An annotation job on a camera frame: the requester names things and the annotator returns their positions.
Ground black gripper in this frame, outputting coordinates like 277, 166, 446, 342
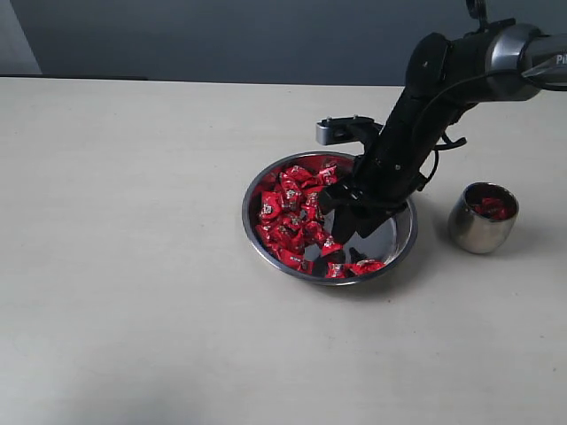
318, 155, 429, 243

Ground red candy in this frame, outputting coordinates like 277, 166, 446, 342
346, 259, 385, 276
259, 191, 282, 224
471, 197, 513, 221
325, 263, 348, 279
284, 165, 313, 184

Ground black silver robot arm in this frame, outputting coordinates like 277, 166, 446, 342
317, 19, 566, 243

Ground round steel plate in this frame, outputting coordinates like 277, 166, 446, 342
242, 151, 418, 286

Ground steel cup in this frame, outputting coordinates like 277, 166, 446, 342
447, 182, 519, 254

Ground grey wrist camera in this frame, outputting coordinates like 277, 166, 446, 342
315, 115, 383, 146

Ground black cable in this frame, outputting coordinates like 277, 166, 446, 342
407, 0, 567, 191

